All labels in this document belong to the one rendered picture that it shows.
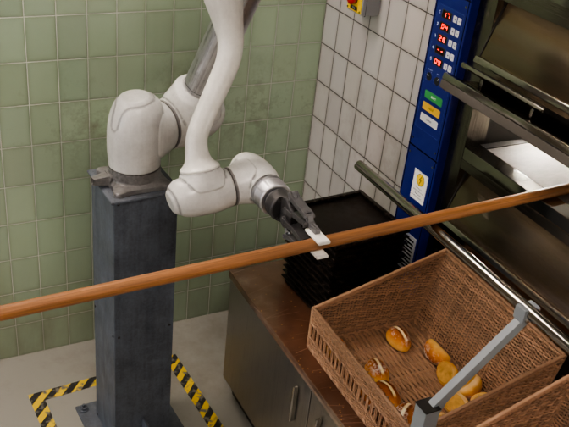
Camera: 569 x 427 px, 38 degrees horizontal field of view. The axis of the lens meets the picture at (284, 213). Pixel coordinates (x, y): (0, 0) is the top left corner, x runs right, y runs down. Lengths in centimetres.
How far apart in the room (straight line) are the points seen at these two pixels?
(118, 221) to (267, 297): 60
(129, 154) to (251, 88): 88
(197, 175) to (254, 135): 122
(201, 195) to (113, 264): 57
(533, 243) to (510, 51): 53
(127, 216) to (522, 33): 122
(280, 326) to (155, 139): 72
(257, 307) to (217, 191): 74
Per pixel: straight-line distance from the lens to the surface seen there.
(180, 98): 243
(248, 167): 209
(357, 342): 259
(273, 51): 312
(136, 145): 236
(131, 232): 247
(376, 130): 292
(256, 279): 282
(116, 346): 270
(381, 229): 197
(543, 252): 237
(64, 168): 302
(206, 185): 203
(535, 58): 229
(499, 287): 192
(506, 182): 241
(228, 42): 206
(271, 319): 265
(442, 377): 249
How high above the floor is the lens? 219
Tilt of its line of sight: 30 degrees down
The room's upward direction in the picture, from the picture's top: 6 degrees clockwise
